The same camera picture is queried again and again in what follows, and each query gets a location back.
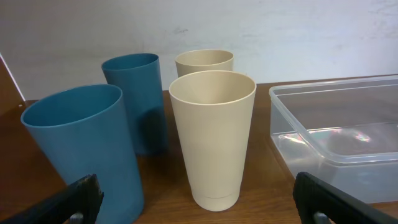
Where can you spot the clear plastic container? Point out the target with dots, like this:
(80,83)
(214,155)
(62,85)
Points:
(343,132)

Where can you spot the blue cup front left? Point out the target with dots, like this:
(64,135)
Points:
(83,131)

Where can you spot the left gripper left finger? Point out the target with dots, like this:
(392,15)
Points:
(83,196)

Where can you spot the blue cup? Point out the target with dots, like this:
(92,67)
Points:
(138,75)
(83,131)

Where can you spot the cream cup front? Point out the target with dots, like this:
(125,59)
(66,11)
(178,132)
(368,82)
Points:
(213,113)

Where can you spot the cream cup back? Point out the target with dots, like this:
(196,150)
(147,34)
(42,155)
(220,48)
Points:
(204,59)

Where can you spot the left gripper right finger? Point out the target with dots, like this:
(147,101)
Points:
(319,202)

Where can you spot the blue cup back left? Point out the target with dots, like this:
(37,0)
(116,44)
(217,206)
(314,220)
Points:
(138,75)

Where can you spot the cream cup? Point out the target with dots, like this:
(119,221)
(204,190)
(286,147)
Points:
(204,59)
(213,113)

